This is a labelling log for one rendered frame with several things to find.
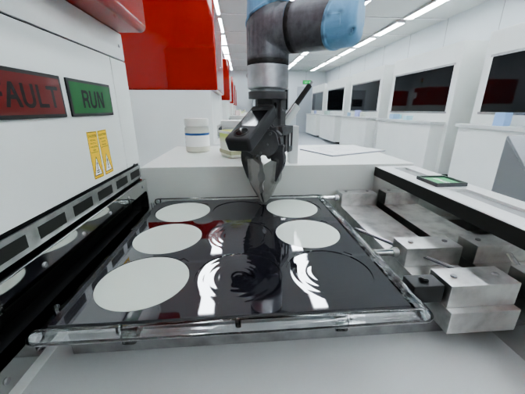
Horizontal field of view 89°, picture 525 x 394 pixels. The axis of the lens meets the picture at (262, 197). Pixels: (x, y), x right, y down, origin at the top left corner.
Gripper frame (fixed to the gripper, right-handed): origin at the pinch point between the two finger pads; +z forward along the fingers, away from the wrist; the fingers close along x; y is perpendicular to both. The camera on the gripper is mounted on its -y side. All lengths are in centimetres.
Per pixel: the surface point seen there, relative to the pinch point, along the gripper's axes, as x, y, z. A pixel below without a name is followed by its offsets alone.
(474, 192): -35.2, 5.2, -4.3
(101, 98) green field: 20.1, -17.0, -18.6
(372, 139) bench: 22, 651, 52
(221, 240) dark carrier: -1.2, -16.7, 1.7
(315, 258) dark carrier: -15.2, -15.5, 1.7
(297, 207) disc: -7.0, 1.3, 1.6
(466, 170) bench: -115, 377, 58
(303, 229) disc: -11.2, -7.8, 1.7
